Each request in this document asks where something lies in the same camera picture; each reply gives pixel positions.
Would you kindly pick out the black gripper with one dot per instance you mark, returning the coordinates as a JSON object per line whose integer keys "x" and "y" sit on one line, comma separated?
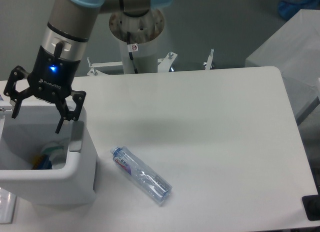
{"x": 53, "y": 77}

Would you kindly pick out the white plastic wrapper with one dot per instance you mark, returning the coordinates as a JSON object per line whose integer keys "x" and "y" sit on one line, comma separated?
{"x": 57, "y": 153}

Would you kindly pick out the clear plastic water bottle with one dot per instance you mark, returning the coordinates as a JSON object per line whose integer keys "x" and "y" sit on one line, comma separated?
{"x": 142, "y": 175}

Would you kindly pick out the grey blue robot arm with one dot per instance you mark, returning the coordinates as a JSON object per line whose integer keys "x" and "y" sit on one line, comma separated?
{"x": 68, "y": 30}

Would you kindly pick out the blue yellow trash in bin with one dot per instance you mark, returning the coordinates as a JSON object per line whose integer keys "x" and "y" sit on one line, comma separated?
{"x": 41, "y": 162}

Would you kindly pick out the white trash can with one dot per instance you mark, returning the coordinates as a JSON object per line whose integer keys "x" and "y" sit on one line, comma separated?
{"x": 21, "y": 141}

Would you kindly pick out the white covered side table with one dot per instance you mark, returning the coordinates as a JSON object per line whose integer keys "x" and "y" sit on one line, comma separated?
{"x": 295, "y": 50}

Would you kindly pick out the blue bag in background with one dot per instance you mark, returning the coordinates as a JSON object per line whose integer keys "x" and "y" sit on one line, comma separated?
{"x": 288, "y": 8}

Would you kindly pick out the black device at table edge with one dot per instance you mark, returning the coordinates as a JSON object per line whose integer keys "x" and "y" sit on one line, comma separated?
{"x": 311, "y": 205}

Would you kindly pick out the white left mounting bracket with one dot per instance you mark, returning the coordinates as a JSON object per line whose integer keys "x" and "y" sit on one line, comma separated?
{"x": 104, "y": 68}

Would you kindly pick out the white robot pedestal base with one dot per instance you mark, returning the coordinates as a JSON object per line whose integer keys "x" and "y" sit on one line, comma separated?
{"x": 137, "y": 34}

